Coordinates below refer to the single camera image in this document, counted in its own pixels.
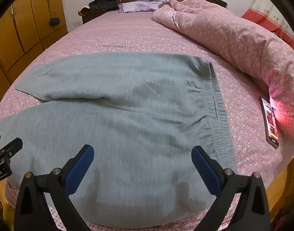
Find bed with pink floral sheet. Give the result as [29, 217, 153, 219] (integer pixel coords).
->
[0, 11, 294, 231]

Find pink floral quilt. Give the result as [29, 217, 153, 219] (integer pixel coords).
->
[152, 0, 294, 145]

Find black smartphone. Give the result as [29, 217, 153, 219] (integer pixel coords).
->
[260, 97, 280, 149]

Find grey pants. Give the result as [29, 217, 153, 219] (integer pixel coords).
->
[0, 53, 237, 228]

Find dark wooden nightstand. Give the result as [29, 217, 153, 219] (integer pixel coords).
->
[81, 9, 109, 24]

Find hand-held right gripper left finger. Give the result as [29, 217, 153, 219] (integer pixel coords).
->
[14, 144, 94, 231]

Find white and red printed cloth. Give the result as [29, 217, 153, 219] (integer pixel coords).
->
[242, 0, 294, 58]

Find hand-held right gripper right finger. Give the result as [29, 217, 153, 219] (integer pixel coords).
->
[191, 146, 272, 231]

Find wooden wardrobe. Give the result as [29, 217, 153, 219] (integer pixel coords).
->
[0, 0, 69, 109]

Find dark clothing pile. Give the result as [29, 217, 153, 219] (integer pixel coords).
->
[89, 0, 118, 12]

